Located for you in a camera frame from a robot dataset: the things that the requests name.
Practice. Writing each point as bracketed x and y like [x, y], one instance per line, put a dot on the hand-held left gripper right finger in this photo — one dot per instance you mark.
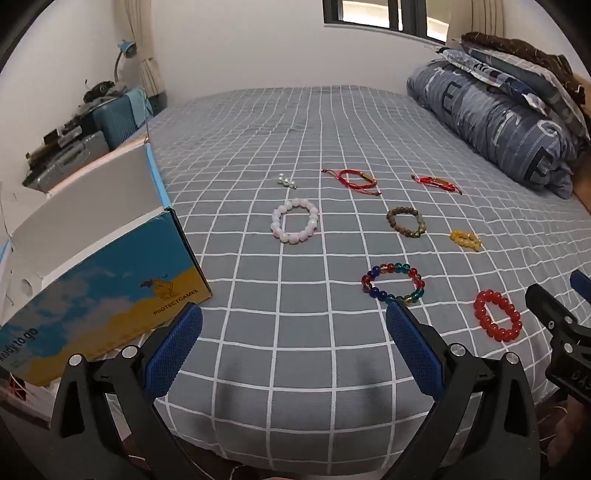
[415, 346]

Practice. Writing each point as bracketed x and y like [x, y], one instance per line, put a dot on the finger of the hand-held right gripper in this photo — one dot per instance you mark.
[582, 282]
[549, 311]

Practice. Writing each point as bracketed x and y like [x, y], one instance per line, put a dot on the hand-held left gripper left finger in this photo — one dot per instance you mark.
[178, 346]

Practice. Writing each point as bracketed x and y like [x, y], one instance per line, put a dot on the blue and yellow cardboard box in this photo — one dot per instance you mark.
[106, 286]

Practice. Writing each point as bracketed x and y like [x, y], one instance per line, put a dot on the person's right hand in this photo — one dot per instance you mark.
[570, 443]

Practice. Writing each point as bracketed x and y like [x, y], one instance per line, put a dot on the wooden headboard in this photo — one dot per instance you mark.
[584, 184]

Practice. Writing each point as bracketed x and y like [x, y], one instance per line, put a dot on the white cardboard box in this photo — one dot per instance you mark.
[27, 401]

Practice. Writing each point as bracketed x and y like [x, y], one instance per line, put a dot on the blue-grey folded quilt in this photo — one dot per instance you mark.
[498, 120]

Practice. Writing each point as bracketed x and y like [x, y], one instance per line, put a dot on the patterned folded blanket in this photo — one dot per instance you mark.
[521, 76]

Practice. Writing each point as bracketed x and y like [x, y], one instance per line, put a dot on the grey suitcase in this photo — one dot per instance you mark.
[69, 159]

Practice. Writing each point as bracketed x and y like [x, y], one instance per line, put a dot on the grey checked bed sheet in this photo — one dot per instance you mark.
[286, 138]

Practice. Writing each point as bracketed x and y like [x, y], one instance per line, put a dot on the blue suitcase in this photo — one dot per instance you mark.
[117, 117]

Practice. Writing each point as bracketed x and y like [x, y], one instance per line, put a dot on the brown folded blanket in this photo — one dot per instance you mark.
[521, 48]

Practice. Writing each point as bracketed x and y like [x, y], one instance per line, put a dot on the pile of dark cluttered things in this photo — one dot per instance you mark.
[99, 90]

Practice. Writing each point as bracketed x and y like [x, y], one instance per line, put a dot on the beige curtain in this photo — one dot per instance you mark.
[150, 55]
[485, 18]

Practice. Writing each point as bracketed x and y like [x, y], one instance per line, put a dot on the blue desk lamp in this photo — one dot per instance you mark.
[127, 48]

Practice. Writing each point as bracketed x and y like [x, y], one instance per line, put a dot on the dark framed window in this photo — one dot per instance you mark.
[369, 14]

